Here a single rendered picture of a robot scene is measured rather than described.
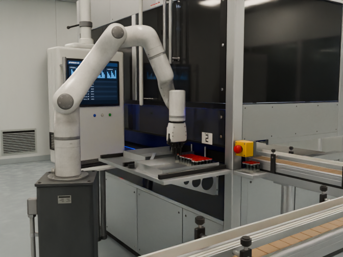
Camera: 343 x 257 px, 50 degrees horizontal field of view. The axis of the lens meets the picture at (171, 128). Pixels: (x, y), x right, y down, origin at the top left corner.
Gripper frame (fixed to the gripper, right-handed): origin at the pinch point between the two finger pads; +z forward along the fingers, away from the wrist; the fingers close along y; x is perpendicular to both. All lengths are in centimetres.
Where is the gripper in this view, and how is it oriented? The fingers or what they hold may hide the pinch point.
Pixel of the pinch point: (176, 151)
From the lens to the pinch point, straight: 188.2
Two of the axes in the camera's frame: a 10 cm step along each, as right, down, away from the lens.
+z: 0.0, 10.0, 1.0
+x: 5.7, 0.8, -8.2
